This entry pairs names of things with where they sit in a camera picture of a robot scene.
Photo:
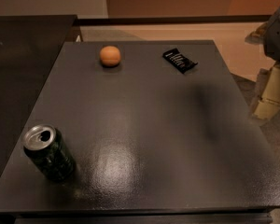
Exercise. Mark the dark green soda can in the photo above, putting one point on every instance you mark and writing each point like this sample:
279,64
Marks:
43,145

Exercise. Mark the black snack bar wrapper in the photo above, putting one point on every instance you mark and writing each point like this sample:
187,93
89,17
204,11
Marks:
178,60

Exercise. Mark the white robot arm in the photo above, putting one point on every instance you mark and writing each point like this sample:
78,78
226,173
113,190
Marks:
268,34

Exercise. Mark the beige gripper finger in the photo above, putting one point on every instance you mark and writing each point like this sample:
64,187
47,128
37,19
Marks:
266,103

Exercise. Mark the orange fruit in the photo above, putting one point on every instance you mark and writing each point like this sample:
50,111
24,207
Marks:
110,56

